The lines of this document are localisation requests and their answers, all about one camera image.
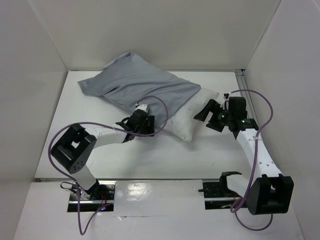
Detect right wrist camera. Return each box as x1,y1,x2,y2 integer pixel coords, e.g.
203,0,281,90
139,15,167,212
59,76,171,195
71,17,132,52
223,92,232,101

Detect white pillow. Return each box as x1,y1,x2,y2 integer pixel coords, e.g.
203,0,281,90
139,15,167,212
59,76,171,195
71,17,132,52
164,88,220,143

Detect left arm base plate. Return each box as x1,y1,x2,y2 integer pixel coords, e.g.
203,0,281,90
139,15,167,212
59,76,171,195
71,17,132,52
60,180,116,213

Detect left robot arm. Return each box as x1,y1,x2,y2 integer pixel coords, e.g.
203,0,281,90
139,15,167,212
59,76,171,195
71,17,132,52
50,109,155,200

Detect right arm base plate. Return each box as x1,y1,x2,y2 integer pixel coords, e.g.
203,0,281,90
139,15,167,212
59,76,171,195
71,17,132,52
197,179,240,210

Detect aluminium frame rail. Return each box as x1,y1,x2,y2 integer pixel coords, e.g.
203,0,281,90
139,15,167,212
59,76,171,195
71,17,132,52
235,69,257,119

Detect grey pillowcase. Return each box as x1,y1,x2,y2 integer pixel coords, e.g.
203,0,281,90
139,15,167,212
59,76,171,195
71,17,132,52
78,52,201,128

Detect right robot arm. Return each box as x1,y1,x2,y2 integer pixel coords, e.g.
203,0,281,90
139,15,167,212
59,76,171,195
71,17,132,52
194,96,294,215

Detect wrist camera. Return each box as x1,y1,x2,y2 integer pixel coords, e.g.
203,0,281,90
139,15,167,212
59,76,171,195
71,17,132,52
135,104,150,113
223,92,232,101

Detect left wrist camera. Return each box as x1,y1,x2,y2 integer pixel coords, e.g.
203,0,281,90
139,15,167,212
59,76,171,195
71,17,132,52
135,104,150,113

